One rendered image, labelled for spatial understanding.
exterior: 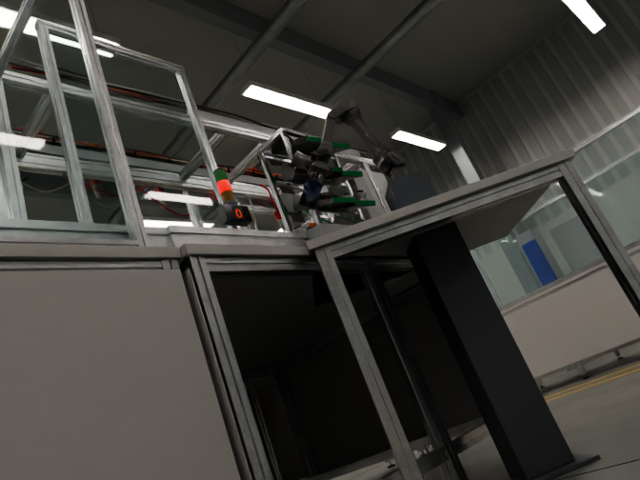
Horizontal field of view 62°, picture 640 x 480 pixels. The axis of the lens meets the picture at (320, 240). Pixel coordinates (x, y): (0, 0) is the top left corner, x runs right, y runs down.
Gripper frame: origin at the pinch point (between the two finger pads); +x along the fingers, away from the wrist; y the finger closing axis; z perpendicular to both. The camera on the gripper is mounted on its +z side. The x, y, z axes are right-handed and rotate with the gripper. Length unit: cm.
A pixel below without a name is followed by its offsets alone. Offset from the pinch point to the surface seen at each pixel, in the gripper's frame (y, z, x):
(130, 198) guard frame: 18, 43, 46
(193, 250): 14, 24, 53
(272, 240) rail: -3.9, 6.9, 22.8
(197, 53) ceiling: -256, 198, -525
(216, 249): 12, 19, 48
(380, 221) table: 13.1, -22.1, 17.3
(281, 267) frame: 1.7, 1.9, 37.5
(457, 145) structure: -368, -243, -734
